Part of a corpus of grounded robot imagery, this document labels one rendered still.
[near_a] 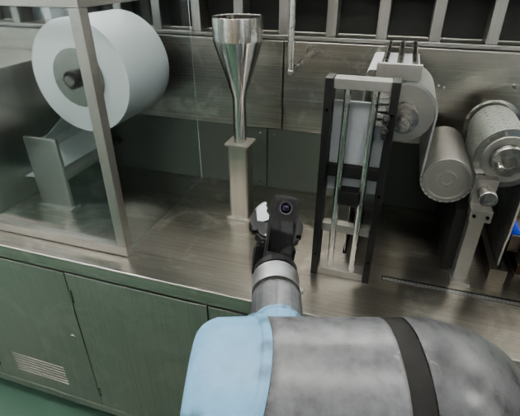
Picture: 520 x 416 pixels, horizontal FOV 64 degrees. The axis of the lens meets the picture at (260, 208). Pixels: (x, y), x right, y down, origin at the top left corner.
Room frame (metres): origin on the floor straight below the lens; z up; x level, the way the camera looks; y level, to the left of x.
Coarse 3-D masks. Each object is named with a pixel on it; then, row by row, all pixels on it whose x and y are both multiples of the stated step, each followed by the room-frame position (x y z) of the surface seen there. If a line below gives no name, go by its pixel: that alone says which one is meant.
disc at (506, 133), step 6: (498, 132) 0.93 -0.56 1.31; (504, 132) 0.93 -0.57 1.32; (510, 132) 0.93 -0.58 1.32; (516, 132) 0.92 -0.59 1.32; (486, 138) 0.94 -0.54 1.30; (492, 138) 0.94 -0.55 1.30; (498, 138) 0.93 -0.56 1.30; (480, 144) 0.94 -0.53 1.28; (486, 144) 0.94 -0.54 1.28; (480, 150) 0.94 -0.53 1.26; (474, 156) 0.95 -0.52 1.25; (480, 156) 0.94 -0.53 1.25; (474, 162) 0.94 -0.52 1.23; (474, 168) 0.94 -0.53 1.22; (480, 168) 0.94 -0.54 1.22; (480, 174) 0.94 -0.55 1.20; (516, 180) 0.91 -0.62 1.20; (498, 186) 0.92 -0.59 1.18; (504, 186) 0.92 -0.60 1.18; (510, 186) 0.91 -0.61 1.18
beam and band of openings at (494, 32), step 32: (192, 0) 1.54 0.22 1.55; (224, 0) 1.58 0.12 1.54; (256, 0) 1.54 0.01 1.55; (288, 0) 1.44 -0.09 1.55; (320, 0) 1.48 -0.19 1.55; (352, 0) 1.45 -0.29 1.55; (384, 0) 1.35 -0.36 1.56; (416, 0) 1.39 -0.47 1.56; (448, 0) 1.36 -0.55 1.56; (480, 0) 1.34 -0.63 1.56; (512, 0) 1.31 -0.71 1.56; (192, 32) 1.54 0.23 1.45; (352, 32) 1.44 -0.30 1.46; (384, 32) 1.35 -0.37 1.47; (416, 32) 1.39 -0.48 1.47; (448, 32) 1.36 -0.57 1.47; (480, 32) 1.33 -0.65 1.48; (512, 32) 1.31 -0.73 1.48
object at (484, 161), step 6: (504, 138) 0.92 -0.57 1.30; (510, 138) 0.92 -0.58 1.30; (516, 138) 0.92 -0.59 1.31; (492, 144) 0.93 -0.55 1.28; (498, 144) 0.93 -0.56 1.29; (504, 144) 0.92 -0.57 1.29; (516, 144) 0.92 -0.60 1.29; (486, 150) 0.93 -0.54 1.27; (492, 150) 0.93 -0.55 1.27; (486, 156) 0.93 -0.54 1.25; (480, 162) 0.94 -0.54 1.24; (486, 162) 0.93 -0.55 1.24; (486, 168) 0.93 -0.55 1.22; (486, 174) 0.93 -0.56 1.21; (492, 174) 0.92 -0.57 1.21; (504, 180) 0.92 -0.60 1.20; (510, 180) 0.91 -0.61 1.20
